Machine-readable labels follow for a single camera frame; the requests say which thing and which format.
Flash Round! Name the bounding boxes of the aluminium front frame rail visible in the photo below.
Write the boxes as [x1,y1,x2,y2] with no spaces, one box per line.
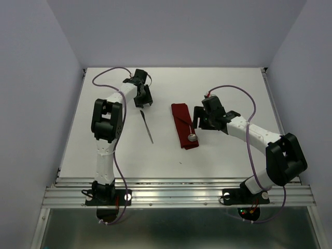
[42,177,316,209]

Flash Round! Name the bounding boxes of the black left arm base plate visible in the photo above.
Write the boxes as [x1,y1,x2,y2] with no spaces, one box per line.
[81,189,132,206]

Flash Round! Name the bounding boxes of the silver metal spoon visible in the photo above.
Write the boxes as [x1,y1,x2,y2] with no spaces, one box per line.
[187,121,198,142]

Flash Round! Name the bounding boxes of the aluminium right side rail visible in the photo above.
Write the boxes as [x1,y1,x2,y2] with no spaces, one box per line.
[260,67,302,185]

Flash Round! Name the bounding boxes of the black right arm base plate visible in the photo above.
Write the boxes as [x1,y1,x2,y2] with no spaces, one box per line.
[219,188,270,206]

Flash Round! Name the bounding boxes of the dark red cloth napkin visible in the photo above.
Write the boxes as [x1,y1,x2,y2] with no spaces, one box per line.
[171,103,199,150]

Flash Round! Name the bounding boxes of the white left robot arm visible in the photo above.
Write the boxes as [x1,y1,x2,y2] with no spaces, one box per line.
[91,69,153,204]

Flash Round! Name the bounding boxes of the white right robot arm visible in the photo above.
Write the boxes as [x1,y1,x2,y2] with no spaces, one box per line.
[193,96,308,202]

